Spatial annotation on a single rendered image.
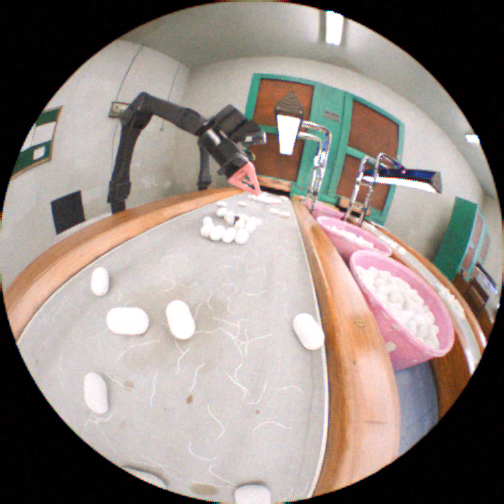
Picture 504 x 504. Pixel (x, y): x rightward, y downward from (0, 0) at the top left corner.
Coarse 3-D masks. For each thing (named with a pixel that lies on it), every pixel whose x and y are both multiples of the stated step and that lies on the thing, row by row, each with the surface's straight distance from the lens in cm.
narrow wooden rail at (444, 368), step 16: (352, 224) 82; (368, 240) 68; (400, 256) 55; (400, 272) 52; (416, 272) 49; (416, 288) 47; (432, 288) 48; (464, 336) 45; (448, 352) 42; (464, 352) 41; (432, 368) 44; (448, 368) 42; (464, 368) 41; (448, 384) 42; (464, 384) 42; (448, 400) 43
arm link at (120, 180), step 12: (132, 120) 58; (144, 120) 61; (120, 132) 62; (132, 132) 59; (120, 144) 61; (132, 144) 60; (120, 156) 60; (120, 168) 60; (120, 180) 61; (120, 192) 62
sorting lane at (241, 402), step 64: (128, 256) 24; (192, 256) 21; (256, 256) 22; (64, 320) 20; (256, 320) 14; (320, 320) 16; (64, 384) 18; (128, 384) 13; (192, 384) 12; (256, 384) 12; (320, 384) 14; (128, 448) 14; (192, 448) 12; (256, 448) 12; (320, 448) 14
